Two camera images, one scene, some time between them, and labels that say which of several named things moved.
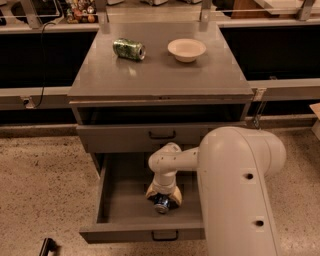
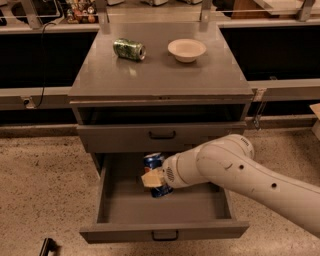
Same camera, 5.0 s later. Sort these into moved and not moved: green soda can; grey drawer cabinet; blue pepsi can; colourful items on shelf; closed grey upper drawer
Moved: blue pepsi can
Not moved: colourful items on shelf; closed grey upper drawer; grey drawer cabinet; green soda can
